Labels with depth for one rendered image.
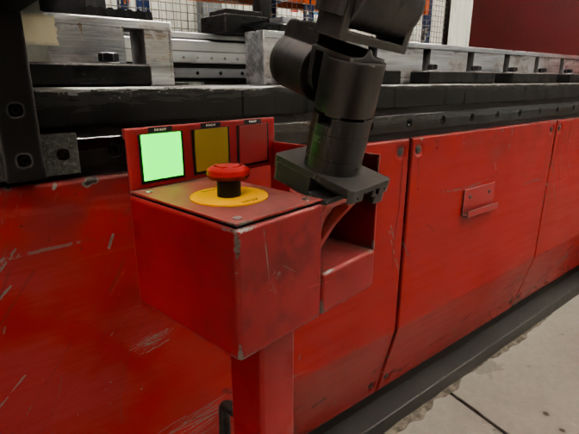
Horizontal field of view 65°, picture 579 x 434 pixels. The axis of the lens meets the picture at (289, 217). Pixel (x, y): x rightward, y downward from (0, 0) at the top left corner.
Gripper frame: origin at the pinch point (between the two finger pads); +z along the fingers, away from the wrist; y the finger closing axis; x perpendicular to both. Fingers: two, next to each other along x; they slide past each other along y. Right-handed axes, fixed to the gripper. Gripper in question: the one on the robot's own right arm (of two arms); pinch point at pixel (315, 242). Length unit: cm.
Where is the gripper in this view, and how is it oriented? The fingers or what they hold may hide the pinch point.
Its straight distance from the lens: 49.5
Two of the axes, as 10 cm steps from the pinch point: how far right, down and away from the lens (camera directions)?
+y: -7.1, -4.2, 5.6
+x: -6.8, 2.5, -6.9
